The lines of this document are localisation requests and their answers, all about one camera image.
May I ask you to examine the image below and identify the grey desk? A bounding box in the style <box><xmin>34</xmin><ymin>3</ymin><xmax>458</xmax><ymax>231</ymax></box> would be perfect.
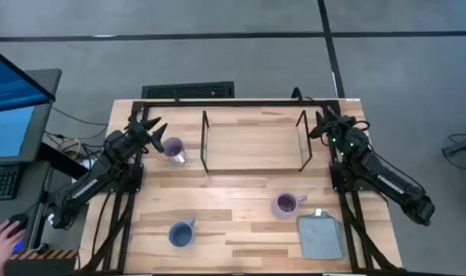
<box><xmin>0</xmin><ymin>159</ymin><xmax>52</xmax><ymax>265</ymax></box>

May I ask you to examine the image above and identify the black-framed computer monitor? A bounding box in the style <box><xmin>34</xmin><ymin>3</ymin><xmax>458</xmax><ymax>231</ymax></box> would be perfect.
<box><xmin>0</xmin><ymin>44</ymin><xmax>57</xmax><ymax>115</ymax></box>

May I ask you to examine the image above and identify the blue-grey mug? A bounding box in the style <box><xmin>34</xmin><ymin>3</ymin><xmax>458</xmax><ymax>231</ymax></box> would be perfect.
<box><xmin>168</xmin><ymin>217</ymin><xmax>196</xmax><ymax>248</ymax></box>

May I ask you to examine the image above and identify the pink cup with white handle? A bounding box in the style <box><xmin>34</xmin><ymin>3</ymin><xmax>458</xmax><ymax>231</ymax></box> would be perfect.
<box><xmin>162</xmin><ymin>136</ymin><xmax>187</xmax><ymax>166</ymax></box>

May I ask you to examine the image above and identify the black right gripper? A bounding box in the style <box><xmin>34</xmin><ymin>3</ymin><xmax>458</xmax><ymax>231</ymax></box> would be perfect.
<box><xmin>308</xmin><ymin>110</ymin><xmax>357</xmax><ymax>149</ymax></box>

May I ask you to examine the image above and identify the black floor vent grille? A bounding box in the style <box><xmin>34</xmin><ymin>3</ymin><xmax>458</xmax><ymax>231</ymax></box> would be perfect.
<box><xmin>141</xmin><ymin>80</ymin><xmax>235</xmax><ymax>100</ymax></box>

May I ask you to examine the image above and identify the ribbed purple mug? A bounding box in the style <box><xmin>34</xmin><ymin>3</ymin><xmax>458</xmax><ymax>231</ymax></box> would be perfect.
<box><xmin>271</xmin><ymin>192</ymin><xmax>308</xmax><ymax>221</ymax></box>

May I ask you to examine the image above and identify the black keyboard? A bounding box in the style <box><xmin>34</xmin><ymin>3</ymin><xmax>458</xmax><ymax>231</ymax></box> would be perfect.
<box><xmin>0</xmin><ymin>163</ymin><xmax>22</xmax><ymax>202</ymax></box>

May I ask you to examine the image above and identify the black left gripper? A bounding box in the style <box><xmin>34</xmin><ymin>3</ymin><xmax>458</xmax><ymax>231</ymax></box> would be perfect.
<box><xmin>127</xmin><ymin>117</ymin><xmax>169</xmax><ymax>154</ymax></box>

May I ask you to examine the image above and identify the white box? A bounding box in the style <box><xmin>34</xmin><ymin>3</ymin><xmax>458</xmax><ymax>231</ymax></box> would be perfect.
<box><xmin>71</xmin><ymin>157</ymin><xmax>94</xmax><ymax>185</ymax></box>

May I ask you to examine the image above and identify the black desk support bar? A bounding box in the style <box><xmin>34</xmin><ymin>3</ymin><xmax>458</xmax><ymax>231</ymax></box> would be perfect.
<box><xmin>37</xmin><ymin>141</ymin><xmax>90</xmax><ymax>181</ymax></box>

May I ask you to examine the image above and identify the black wire rack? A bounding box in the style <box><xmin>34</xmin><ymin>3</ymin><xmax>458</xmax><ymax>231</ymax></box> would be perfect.
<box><xmin>200</xmin><ymin>110</ymin><xmax>313</xmax><ymax>174</ymax></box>

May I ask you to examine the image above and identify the black metal table frame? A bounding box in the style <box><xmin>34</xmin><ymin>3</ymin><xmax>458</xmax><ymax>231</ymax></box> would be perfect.
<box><xmin>77</xmin><ymin>98</ymin><xmax>405</xmax><ymax>275</ymax></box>

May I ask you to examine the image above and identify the folded grey cloth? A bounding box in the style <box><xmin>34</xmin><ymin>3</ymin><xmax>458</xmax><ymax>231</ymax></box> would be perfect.
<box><xmin>297</xmin><ymin>209</ymin><xmax>345</xmax><ymax>261</ymax></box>

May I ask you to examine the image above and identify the black cable bundle on floor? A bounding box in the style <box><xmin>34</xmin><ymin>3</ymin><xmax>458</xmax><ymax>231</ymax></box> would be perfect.
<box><xmin>441</xmin><ymin>133</ymin><xmax>466</xmax><ymax>173</ymax></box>

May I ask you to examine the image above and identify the yellow cable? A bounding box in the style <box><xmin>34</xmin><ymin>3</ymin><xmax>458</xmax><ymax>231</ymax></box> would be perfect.
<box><xmin>55</xmin><ymin>136</ymin><xmax>83</xmax><ymax>159</ymax></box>

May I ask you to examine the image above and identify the grey-framed computer monitor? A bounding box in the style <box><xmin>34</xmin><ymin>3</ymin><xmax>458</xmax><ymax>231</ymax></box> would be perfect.
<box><xmin>0</xmin><ymin>68</ymin><xmax>63</xmax><ymax>166</ymax></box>

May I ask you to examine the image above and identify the black computer mouse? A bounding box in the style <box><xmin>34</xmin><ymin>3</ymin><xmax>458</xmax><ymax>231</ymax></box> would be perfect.
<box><xmin>7</xmin><ymin>212</ymin><xmax>30</xmax><ymax>238</ymax></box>

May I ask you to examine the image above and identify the person's hand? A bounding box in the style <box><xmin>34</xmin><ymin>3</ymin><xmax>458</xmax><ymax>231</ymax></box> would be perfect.
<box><xmin>0</xmin><ymin>219</ymin><xmax>27</xmax><ymax>276</ymax></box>

